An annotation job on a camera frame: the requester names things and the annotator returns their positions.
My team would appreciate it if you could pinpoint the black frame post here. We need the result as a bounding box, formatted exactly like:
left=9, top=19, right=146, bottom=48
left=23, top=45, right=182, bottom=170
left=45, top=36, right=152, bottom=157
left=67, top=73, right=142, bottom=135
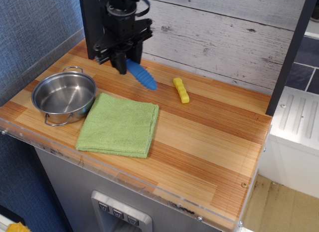
left=266, top=0, right=317, bottom=116
left=79, top=0, right=104, bottom=59

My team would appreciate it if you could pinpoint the stainless steel pot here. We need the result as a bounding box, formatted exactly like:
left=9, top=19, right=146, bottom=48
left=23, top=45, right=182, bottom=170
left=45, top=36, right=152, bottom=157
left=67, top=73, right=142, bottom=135
left=31, top=66, right=97, bottom=127

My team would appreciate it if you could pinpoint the white ridged appliance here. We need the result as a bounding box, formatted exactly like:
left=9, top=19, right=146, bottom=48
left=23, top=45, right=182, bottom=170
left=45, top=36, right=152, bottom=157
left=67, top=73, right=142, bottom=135
left=258, top=87, right=319, bottom=197

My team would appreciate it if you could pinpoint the black left frame post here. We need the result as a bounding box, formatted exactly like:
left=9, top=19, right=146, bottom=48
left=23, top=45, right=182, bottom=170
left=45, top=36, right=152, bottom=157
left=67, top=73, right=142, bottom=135
left=79, top=0, right=104, bottom=59

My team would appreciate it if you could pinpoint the yellow plastic toy piece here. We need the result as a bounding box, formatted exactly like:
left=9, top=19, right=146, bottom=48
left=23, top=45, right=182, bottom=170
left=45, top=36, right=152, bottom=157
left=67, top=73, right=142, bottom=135
left=173, top=77, right=190, bottom=104

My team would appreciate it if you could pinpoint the silver dispenser button panel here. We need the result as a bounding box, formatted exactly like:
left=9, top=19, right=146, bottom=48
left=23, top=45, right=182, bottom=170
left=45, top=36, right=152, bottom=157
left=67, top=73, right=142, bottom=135
left=91, top=191, right=153, bottom=232

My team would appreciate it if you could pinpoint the clear acrylic table edge guard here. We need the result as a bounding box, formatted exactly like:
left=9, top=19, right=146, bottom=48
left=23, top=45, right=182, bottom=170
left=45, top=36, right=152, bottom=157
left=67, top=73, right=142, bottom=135
left=0, top=112, right=271, bottom=232

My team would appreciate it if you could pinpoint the green folded cloth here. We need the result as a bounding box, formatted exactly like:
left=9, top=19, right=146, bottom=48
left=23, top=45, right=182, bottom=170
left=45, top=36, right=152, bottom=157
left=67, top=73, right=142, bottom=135
left=75, top=93, right=159, bottom=159

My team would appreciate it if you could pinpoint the yellow black object corner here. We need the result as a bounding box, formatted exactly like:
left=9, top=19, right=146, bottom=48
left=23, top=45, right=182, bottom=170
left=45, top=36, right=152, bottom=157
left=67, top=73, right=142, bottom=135
left=0, top=215, right=31, bottom=232

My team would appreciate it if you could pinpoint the blue handled metal spoon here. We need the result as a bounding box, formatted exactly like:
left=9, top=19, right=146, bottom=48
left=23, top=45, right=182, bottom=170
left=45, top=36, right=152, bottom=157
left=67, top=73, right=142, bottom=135
left=126, top=58, right=157, bottom=90

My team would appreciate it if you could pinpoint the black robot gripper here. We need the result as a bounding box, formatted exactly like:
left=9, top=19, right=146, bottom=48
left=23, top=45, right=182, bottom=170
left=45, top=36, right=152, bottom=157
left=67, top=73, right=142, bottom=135
left=94, top=0, right=152, bottom=74

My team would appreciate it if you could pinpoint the black right frame post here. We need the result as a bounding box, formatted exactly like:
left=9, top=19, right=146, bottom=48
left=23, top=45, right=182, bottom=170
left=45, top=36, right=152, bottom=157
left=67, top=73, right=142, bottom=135
left=266, top=0, right=317, bottom=116

